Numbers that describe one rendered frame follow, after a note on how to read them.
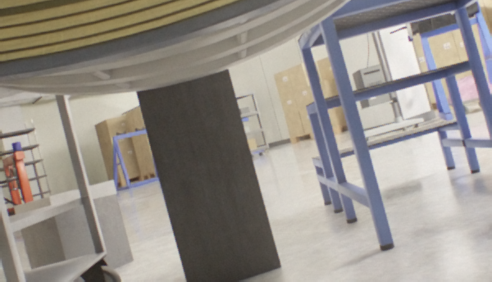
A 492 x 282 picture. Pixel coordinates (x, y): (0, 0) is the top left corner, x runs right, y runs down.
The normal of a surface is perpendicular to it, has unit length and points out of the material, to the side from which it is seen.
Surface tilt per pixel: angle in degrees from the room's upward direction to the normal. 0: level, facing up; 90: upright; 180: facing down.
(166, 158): 90
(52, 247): 90
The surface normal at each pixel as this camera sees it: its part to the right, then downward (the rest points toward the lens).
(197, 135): 0.18, -0.08
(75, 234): 0.77, -0.22
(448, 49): -0.72, 0.17
